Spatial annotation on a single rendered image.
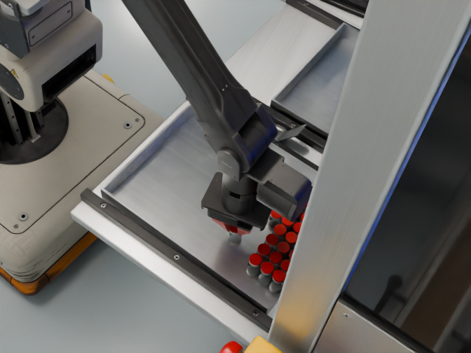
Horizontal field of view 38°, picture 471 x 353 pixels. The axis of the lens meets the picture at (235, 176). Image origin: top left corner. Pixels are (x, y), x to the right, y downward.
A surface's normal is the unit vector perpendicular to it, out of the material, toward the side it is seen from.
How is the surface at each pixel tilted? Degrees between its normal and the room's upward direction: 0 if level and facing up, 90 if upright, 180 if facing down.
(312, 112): 0
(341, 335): 90
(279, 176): 6
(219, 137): 93
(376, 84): 90
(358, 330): 90
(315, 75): 0
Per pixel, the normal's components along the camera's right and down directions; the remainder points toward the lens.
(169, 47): -0.54, 0.71
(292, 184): 0.08, -0.45
